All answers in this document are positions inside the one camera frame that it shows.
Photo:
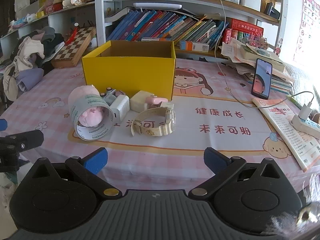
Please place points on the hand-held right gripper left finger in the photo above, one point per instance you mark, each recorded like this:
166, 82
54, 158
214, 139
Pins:
96, 160

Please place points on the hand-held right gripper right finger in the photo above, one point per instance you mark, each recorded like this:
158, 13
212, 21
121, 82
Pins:
215, 160

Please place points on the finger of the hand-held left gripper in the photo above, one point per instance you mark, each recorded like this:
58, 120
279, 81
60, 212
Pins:
27, 140
2, 125

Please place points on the white charger block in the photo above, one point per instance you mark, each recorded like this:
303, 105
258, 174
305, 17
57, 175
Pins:
120, 107

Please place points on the clear packing tape roll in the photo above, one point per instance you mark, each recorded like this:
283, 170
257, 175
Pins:
92, 100

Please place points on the white wristwatch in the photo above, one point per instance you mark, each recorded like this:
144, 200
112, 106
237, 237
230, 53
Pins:
152, 131

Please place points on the pale blue toy camera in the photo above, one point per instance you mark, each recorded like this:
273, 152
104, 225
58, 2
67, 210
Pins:
110, 97

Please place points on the pink plush toy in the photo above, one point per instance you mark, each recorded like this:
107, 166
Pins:
80, 91

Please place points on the cream square power adapter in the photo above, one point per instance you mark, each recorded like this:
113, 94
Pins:
140, 100

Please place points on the small pink gadget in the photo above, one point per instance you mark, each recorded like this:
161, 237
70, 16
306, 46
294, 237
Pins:
155, 101

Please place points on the yellow cardboard box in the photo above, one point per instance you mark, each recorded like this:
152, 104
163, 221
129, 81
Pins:
130, 75

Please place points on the pile of clothes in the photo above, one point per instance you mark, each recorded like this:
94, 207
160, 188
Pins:
30, 55

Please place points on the white red printed booklet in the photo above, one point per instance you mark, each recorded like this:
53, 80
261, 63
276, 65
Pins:
287, 135

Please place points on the standing black smartphone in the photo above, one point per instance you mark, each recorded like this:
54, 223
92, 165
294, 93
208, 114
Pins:
261, 80

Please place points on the white power strip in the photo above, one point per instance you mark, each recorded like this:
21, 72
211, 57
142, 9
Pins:
307, 127

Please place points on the wooden chessboard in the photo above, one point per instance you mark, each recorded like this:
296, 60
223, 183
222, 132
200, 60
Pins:
72, 47

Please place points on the white plugged-in charger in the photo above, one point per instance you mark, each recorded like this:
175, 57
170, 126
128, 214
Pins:
305, 111

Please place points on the pile of papers and books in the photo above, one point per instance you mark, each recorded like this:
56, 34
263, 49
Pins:
250, 55

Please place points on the red plastic toy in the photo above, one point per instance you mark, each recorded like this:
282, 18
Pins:
72, 35

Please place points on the blue orange white carton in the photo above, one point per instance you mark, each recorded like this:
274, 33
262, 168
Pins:
195, 46

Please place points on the grey quilted cushion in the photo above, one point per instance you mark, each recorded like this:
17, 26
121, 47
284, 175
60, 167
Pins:
302, 80

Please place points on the white side shelf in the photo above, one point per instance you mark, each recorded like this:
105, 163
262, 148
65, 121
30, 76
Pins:
60, 20

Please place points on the small red box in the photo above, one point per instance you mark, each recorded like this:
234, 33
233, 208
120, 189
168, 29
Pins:
227, 37

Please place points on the dried flower bunch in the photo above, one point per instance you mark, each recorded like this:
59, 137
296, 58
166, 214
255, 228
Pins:
257, 42

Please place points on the white orange toothbrush carton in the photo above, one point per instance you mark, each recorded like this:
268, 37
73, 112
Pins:
150, 39

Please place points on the large red box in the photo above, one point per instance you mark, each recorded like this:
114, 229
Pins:
245, 27

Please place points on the row of colourful books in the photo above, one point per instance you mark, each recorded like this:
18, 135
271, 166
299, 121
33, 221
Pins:
155, 22

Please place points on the small black device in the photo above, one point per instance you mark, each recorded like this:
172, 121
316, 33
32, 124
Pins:
272, 11

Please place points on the white pen holder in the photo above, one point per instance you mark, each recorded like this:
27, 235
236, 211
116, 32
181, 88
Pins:
250, 0

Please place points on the white light bar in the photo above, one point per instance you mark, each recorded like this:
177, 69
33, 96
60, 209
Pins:
157, 5

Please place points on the white frame wooden bookshelf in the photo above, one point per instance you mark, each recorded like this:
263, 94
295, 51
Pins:
100, 17

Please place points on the alphabet wall poster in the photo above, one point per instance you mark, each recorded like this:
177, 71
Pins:
308, 25

